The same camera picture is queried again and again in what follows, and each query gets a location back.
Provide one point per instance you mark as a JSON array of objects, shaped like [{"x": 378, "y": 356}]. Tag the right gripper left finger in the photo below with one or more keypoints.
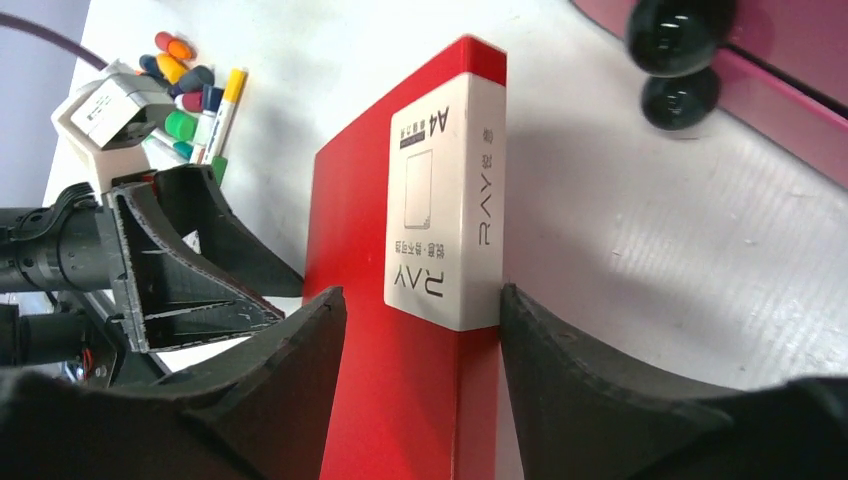
[{"x": 259, "y": 410}]

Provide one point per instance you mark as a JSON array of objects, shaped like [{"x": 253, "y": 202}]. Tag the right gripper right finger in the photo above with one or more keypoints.
[{"x": 585, "y": 410}]

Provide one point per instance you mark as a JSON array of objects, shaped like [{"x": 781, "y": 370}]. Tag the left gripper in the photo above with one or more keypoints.
[{"x": 183, "y": 268}]

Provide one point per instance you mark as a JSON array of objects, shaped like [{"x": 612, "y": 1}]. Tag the red A4 folder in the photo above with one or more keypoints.
[{"x": 407, "y": 217}]

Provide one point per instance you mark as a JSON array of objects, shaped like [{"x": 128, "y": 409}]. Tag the green white marker horizontal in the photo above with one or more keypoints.
[{"x": 163, "y": 145}]

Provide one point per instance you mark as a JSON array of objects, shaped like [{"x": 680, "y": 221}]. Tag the green cap black marker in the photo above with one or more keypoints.
[{"x": 181, "y": 126}]

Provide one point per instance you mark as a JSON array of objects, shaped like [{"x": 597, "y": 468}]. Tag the yellow highlighter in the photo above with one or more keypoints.
[{"x": 171, "y": 68}]

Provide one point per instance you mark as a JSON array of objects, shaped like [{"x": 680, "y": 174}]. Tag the yellow cap white marker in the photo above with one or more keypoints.
[{"x": 227, "y": 108}]

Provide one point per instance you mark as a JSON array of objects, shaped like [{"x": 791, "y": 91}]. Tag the orange red highlighter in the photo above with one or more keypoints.
[{"x": 174, "y": 46}]

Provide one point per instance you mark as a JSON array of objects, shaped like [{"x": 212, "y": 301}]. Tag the black pink drawer unit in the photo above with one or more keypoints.
[{"x": 778, "y": 66}]

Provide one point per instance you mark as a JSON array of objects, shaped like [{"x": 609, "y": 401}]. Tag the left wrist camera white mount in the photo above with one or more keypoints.
[{"x": 106, "y": 120}]

